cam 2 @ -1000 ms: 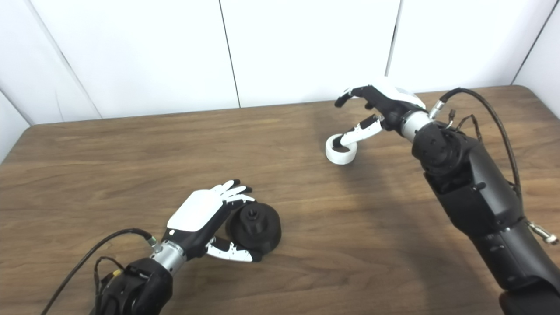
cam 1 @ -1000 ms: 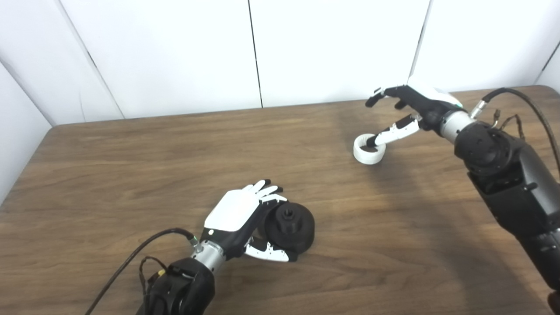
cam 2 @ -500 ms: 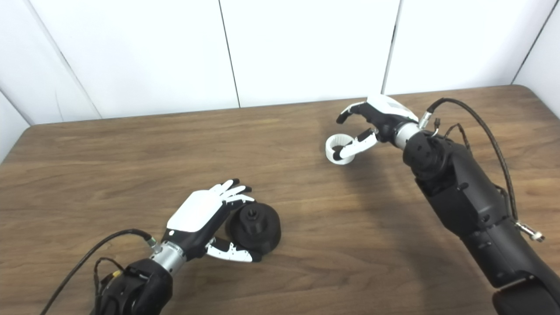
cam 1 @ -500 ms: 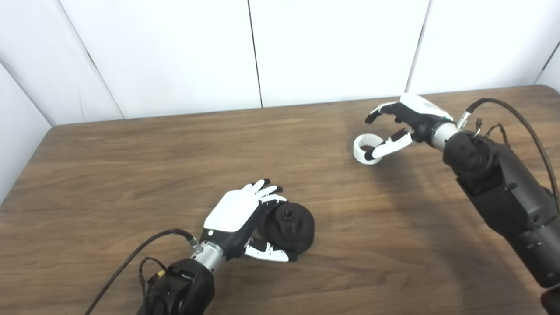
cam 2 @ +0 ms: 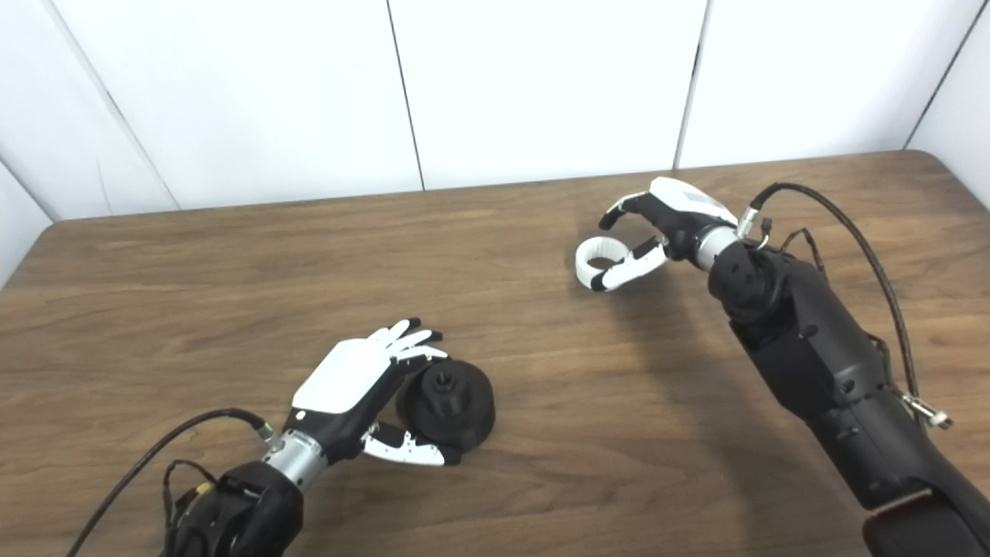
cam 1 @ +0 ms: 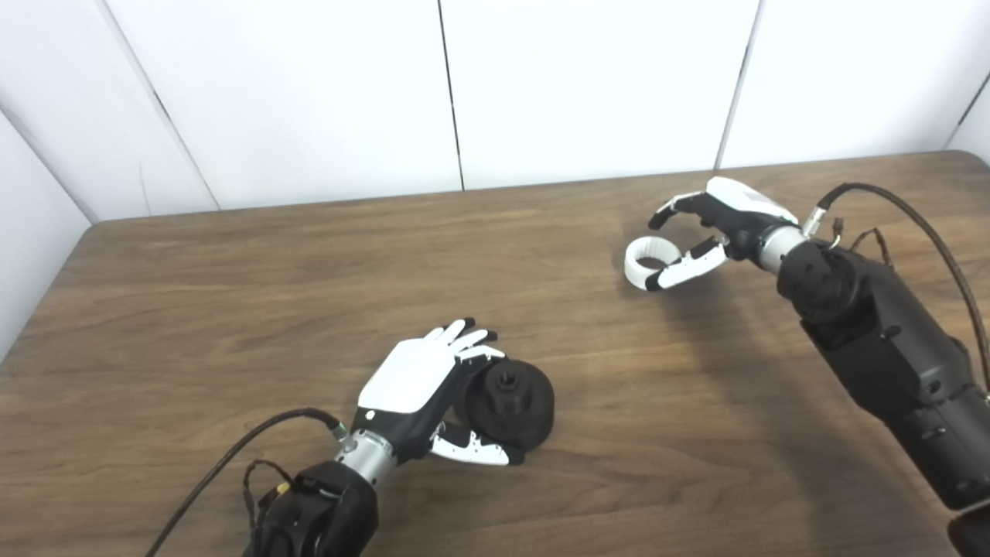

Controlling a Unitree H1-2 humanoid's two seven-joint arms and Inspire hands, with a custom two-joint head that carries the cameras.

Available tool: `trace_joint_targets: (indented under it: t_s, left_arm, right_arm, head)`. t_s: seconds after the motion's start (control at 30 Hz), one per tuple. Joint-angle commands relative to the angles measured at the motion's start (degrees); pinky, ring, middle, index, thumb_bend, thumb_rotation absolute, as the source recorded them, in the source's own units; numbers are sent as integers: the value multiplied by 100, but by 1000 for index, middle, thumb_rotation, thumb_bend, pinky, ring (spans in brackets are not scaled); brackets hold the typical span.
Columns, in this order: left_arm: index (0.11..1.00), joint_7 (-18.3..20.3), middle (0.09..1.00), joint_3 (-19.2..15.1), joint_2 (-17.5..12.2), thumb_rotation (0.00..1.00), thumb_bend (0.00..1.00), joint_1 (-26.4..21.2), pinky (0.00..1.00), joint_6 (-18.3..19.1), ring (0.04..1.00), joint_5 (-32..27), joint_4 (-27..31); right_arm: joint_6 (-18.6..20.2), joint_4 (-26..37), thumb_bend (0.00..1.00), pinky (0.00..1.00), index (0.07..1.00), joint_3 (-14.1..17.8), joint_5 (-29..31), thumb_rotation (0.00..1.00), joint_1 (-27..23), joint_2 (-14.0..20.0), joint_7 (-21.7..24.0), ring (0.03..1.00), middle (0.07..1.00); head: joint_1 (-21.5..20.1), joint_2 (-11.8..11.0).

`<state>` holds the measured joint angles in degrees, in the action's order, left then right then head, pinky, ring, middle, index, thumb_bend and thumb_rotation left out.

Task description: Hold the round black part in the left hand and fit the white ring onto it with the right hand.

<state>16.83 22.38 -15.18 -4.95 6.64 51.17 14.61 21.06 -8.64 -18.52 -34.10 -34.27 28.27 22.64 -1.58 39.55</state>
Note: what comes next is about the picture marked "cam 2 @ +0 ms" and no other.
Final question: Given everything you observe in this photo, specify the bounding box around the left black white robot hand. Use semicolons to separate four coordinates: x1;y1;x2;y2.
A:
282;317;463;467

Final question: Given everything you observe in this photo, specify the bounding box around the thick black right wrist cable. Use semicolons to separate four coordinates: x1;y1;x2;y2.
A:
739;182;954;430

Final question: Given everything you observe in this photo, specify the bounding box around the thick black wrist cable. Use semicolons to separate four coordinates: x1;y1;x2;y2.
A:
739;182;954;430
66;408;285;557

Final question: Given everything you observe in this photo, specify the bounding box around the thin wire with yellow connector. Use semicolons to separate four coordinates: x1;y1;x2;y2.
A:
161;460;221;535

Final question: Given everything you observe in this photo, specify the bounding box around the white ring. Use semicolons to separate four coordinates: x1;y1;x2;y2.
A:
575;237;647;289

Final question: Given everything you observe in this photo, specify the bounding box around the round black part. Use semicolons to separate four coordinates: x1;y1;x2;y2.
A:
396;359;497;455

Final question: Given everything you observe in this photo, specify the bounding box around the thick black left wrist cable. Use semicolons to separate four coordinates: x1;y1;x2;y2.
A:
66;408;285;557

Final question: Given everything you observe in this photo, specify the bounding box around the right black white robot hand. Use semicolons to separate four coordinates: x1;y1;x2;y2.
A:
589;177;739;293

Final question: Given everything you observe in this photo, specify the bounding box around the thin black wire loop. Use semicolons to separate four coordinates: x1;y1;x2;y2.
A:
777;227;827;279

